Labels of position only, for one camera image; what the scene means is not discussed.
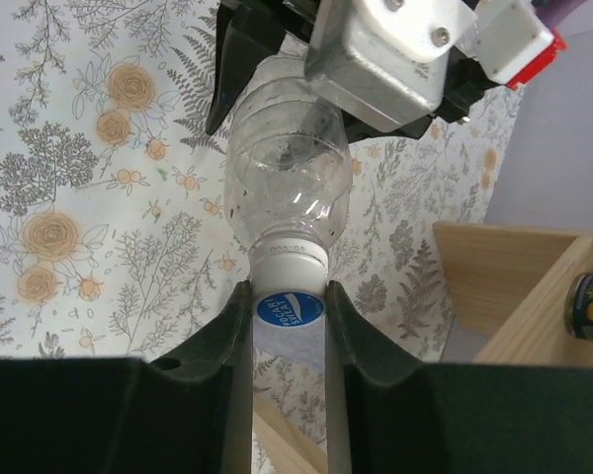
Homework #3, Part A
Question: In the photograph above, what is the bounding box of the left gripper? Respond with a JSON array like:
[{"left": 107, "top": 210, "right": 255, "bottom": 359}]
[{"left": 342, "top": 47, "right": 499, "bottom": 143}]

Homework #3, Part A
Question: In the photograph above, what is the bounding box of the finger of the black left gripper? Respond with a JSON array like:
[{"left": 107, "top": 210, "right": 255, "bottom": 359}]
[{"left": 205, "top": 0, "right": 316, "bottom": 135}]

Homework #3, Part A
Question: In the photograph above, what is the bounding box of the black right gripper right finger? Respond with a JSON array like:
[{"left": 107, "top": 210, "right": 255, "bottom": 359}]
[{"left": 325, "top": 281, "right": 593, "bottom": 473}]

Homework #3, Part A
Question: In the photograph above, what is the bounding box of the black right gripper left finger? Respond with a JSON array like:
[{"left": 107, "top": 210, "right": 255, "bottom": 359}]
[{"left": 0, "top": 281, "right": 253, "bottom": 473}]

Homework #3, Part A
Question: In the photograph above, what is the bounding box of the clear plastic bottle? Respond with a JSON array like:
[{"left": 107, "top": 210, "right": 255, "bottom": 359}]
[{"left": 223, "top": 53, "right": 353, "bottom": 248}]

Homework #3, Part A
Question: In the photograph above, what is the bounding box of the blue tinted plastic bottle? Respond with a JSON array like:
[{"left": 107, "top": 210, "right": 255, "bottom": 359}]
[{"left": 253, "top": 324, "right": 325, "bottom": 373}]

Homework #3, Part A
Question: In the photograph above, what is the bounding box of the white bottle cap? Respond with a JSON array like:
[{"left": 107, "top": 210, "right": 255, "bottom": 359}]
[{"left": 250, "top": 234, "right": 328, "bottom": 328}]

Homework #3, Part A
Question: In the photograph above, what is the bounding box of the wooden shelf unit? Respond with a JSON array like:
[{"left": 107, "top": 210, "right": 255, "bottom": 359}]
[{"left": 253, "top": 222, "right": 593, "bottom": 473}]

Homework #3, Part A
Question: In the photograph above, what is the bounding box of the tin can on shelf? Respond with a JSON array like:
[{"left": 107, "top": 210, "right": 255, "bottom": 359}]
[{"left": 564, "top": 273, "right": 593, "bottom": 342}]

